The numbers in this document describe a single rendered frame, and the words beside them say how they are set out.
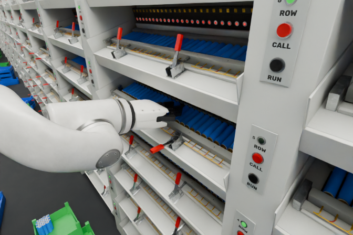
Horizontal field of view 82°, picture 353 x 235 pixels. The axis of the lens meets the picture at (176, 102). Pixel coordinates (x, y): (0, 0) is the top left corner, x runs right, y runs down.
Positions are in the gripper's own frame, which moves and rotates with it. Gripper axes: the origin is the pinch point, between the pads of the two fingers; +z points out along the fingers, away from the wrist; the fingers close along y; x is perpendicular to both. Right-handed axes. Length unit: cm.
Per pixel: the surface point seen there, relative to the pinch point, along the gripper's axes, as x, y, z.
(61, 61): -4, -104, -2
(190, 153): -7.3, 12.4, -3.3
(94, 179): -83, -81, 14
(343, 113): 13.0, 37.5, -5.8
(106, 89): -3.6, -35.3, -3.5
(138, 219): -63, -19, 8
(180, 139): -5.6, 7.9, -3.1
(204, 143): -3.6, 14.7, -1.8
